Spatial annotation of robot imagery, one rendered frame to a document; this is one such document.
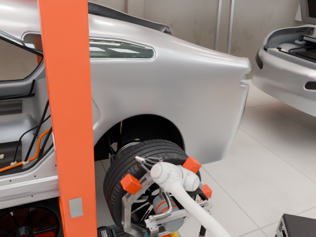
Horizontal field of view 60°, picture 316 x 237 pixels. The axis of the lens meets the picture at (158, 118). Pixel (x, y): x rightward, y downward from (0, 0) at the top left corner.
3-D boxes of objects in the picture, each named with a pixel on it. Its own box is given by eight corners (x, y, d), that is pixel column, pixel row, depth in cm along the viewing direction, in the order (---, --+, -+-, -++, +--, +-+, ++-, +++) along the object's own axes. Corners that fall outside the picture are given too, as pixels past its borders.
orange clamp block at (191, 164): (187, 169, 180) (196, 159, 179) (193, 177, 174) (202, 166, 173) (180, 166, 176) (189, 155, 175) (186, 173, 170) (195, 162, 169)
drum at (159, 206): (169, 205, 187) (171, 189, 181) (184, 229, 170) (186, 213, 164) (150, 210, 182) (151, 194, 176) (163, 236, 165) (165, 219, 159)
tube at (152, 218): (164, 192, 170) (166, 178, 166) (178, 214, 155) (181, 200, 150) (138, 198, 164) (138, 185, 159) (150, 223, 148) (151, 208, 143)
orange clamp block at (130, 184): (138, 179, 166) (128, 172, 161) (142, 187, 160) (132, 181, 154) (130, 187, 166) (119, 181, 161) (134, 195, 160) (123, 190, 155)
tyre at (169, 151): (95, 153, 174) (108, 223, 207) (104, 175, 156) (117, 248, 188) (187, 128, 196) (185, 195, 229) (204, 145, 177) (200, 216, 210)
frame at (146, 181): (191, 219, 204) (201, 159, 179) (195, 225, 199) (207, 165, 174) (120, 240, 183) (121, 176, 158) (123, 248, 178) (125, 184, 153)
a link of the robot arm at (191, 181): (182, 166, 153) (169, 162, 143) (205, 176, 143) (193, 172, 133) (175, 185, 152) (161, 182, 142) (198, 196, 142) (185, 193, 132)
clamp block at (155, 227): (152, 223, 158) (153, 216, 156) (158, 235, 151) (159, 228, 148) (144, 225, 156) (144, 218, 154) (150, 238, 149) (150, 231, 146)
